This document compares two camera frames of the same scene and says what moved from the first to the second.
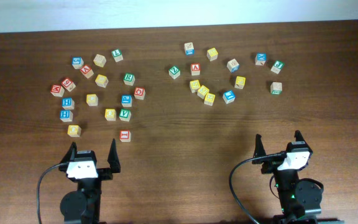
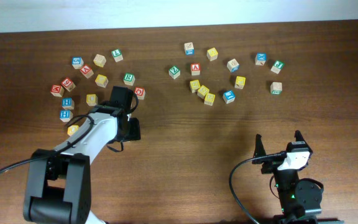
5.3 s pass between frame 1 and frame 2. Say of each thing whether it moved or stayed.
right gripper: stayed
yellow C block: stayed
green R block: stayed
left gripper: moved
